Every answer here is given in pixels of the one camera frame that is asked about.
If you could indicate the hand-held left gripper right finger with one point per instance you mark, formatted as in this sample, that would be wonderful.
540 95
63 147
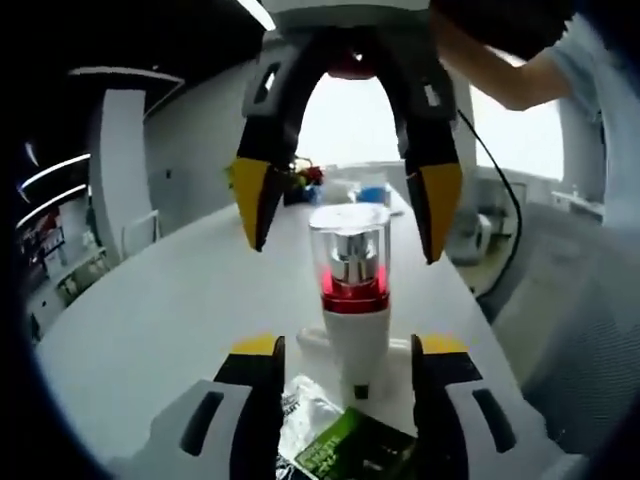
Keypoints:
450 425

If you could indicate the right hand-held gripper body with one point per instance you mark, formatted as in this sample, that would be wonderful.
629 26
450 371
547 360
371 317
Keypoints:
350 15

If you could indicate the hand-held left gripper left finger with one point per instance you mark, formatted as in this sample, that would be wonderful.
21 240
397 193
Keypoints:
245 425

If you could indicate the green black skincare sachet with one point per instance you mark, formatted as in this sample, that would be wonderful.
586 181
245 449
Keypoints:
360 450

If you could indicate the red collar skincare bottle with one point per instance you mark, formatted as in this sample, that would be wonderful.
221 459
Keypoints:
355 350

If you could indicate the green potted plant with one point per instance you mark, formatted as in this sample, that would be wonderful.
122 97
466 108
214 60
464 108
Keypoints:
300 180

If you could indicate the blue container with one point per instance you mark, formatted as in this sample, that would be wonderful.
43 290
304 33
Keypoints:
374 194

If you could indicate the white chair back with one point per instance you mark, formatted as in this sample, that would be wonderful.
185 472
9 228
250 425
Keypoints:
141 230

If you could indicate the person's white shirt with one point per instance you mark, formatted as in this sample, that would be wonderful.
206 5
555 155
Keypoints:
600 75

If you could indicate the curved light strip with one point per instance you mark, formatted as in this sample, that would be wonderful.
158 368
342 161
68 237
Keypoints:
52 202
55 170

